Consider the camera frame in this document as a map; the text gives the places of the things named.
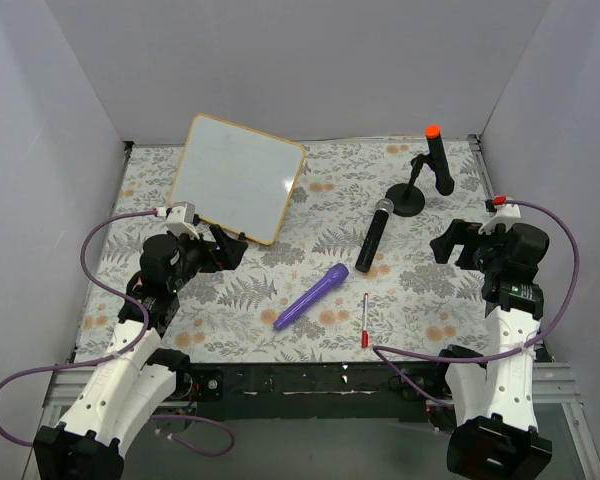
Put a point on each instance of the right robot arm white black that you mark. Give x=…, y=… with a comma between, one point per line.
x=497, y=435

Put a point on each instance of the black handheld microphone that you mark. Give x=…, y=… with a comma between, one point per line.
x=383, y=209

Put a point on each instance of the purple toy microphone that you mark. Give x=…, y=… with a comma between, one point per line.
x=333, y=278

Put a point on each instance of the black microphone desk stand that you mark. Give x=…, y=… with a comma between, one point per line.
x=408, y=200

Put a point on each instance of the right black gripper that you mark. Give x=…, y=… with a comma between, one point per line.
x=466, y=245

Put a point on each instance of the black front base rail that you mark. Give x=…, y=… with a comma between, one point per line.
x=300, y=390

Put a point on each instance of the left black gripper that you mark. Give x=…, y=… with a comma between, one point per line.
x=212, y=251

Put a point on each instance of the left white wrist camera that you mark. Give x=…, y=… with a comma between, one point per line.
x=179, y=219

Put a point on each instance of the red capped whiteboard marker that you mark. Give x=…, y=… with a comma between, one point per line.
x=364, y=332

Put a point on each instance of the yellow framed whiteboard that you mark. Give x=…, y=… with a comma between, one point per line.
x=237, y=177

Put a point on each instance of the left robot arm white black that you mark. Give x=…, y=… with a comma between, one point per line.
x=91, y=439

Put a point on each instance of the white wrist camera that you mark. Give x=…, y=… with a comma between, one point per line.
x=179, y=219
x=502, y=213

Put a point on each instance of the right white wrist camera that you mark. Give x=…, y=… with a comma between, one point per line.
x=502, y=213

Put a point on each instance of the floral patterned table mat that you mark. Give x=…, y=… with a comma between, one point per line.
x=414, y=303

